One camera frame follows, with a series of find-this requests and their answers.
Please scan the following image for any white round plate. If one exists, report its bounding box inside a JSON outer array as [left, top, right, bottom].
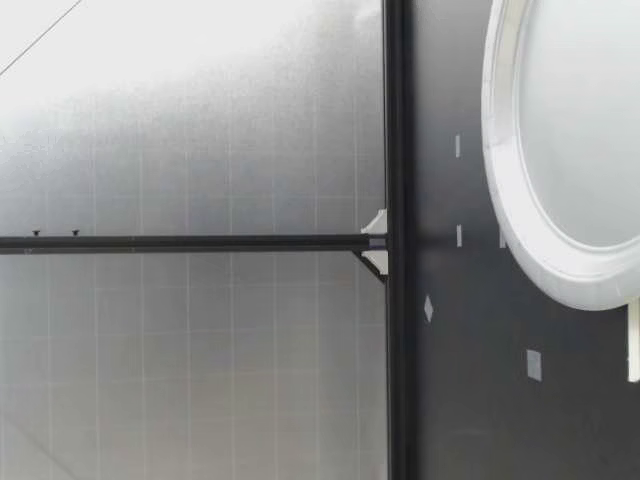
[[480, 0, 640, 312]]

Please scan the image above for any white frame corner bracket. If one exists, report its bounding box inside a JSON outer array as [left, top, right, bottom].
[[360, 209, 389, 237], [360, 249, 389, 279]]

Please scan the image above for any silver hammered metal fork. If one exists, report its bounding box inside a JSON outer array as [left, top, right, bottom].
[[627, 294, 640, 384]]

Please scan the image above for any thin black cable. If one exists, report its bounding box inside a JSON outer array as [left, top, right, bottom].
[[0, 0, 84, 77]]

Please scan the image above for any black frame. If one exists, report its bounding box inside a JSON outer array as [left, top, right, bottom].
[[0, 0, 414, 480]]

